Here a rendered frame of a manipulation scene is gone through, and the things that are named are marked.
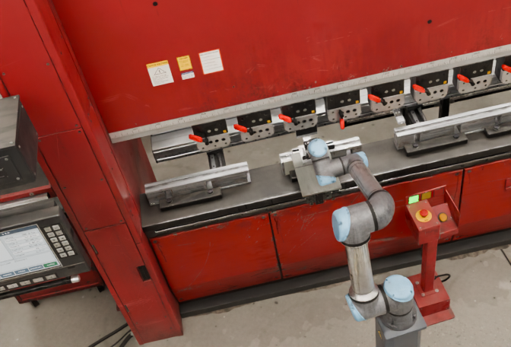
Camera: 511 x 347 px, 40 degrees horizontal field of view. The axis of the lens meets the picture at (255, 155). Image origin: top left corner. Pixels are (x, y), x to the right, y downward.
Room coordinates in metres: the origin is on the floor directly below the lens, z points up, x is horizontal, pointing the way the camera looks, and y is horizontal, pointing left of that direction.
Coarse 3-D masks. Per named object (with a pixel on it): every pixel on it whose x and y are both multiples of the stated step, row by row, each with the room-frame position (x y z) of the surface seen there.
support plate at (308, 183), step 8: (328, 152) 2.19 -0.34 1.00; (296, 160) 2.19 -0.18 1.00; (296, 168) 2.14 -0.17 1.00; (304, 168) 2.13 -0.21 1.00; (312, 168) 2.12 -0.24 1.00; (304, 176) 2.08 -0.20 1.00; (312, 176) 2.07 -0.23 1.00; (304, 184) 2.03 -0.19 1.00; (312, 184) 2.02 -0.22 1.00; (328, 184) 2.00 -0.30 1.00; (336, 184) 1.99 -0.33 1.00; (304, 192) 1.99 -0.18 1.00; (312, 192) 1.98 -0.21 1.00; (320, 192) 1.97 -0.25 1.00
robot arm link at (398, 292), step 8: (392, 280) 1.45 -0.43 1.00; (400, 280) 1.45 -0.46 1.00; (408, 280) 1.45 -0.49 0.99; (384, 288) 1.42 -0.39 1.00; (392, 288) 1.42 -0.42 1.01; (400, 288) 1.41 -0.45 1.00; (408, 288) 1.41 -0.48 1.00; (384, 296) 1.40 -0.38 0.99; (392, 296) 1.39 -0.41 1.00; (400, 296) 1.38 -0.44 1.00; (408, 296) 1.38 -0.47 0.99; (392, 304) 1.37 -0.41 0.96; (400, 304) 1.37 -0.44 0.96; (408, 304) 1.38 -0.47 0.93; (392, 312) 1.38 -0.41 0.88; (400, 312) 1.37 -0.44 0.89
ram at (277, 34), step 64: (64, 0) 2.20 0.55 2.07; (128, 0) 2.20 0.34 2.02; (192, 0) 2.20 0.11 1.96; (256, 0) 2.21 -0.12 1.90; (320, 0) 2.21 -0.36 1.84; (384, 0) 2.22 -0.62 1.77; (448, 0) 2.22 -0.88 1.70; (128, 64) 2.20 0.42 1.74; (192, 64) 2.20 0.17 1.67; (256, 64) 2.21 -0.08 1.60; (320, 64) 2.21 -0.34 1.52; (384, 64) 2.22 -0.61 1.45; (448, 64) 2.22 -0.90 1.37; (128, 128) 2.20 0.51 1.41
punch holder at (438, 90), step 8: (432, 72) 2.22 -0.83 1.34; (440, 72) 2.22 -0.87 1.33; (448, 72) 2.22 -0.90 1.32; (416, 80) 2.22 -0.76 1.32; (424, 80) 2.22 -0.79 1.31; (432, 80) 2.22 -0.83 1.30; (440, 80) 2.22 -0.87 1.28; (424, 88) 2.22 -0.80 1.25; (432, 88) 2.22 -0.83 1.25; (440, 88) 2.22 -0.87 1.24; (416, 96) 2.22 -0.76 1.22; (424, 96) 2.22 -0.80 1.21; (432, 96) 2.22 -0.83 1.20; (440, 96) 2.22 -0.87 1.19
